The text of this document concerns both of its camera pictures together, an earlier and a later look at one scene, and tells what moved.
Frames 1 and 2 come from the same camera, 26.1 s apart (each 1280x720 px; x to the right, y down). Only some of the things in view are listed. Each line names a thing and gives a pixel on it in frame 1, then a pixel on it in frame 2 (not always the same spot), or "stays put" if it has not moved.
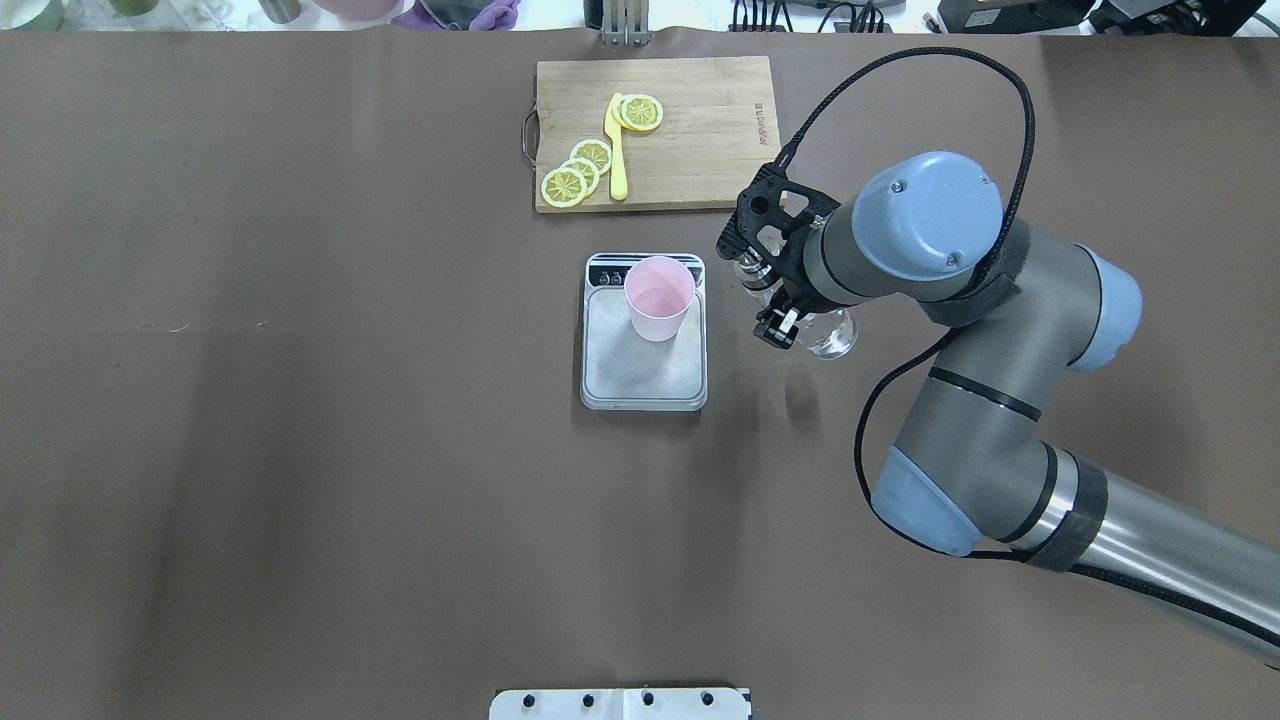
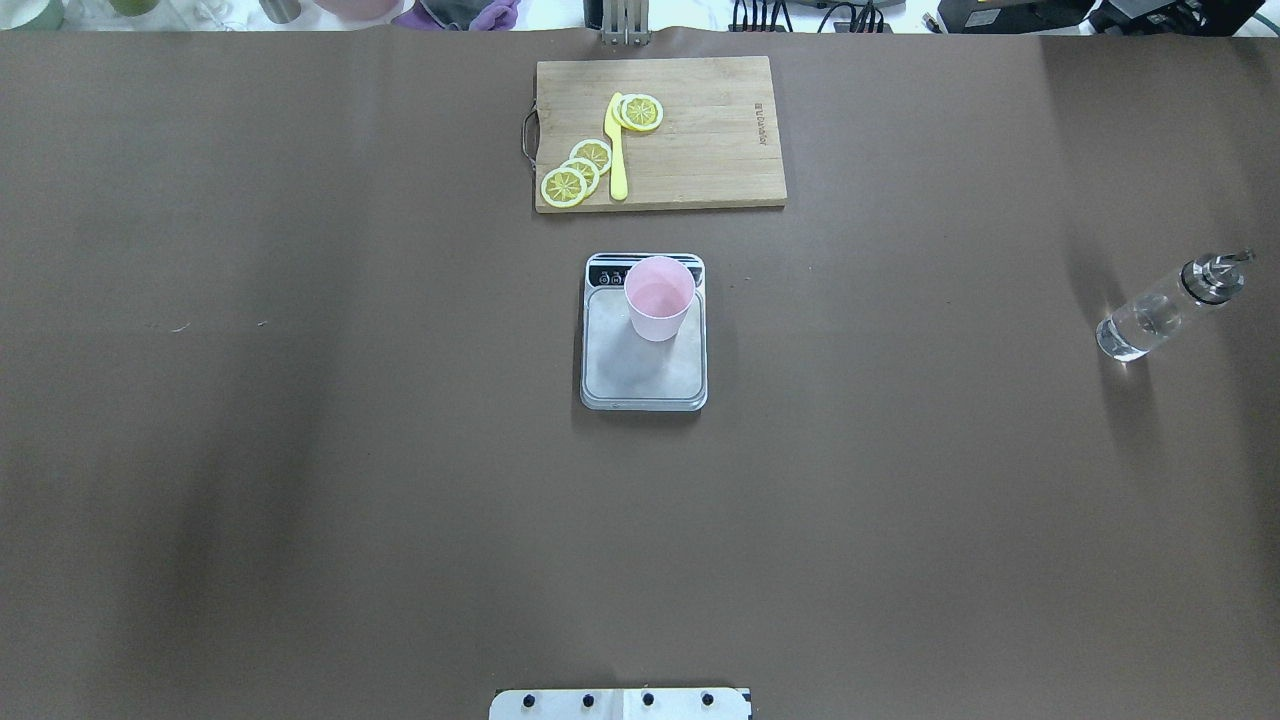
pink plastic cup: [659, 291] stays put
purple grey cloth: [458, 15] stays put
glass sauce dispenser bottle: [829, 333] -> [1137, 326]
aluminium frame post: [626, 22] stays put
